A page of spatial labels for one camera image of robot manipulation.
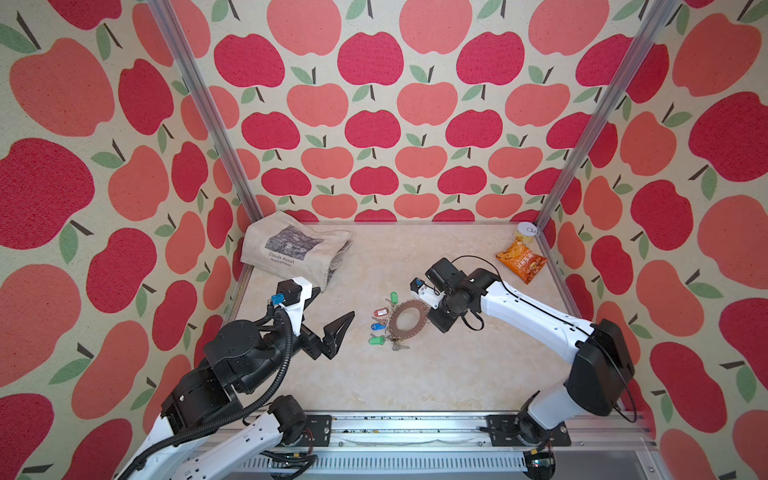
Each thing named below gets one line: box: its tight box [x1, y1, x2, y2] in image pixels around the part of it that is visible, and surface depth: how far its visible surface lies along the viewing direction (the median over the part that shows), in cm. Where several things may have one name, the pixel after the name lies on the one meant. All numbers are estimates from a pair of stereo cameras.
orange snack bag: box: [496, 237, 548, 285], surface depth 107 cm
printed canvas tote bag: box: [240, 210, 353, 292], surface depth 106 cm
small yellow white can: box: [516, 221, 538, 243], surface depth 113 cm
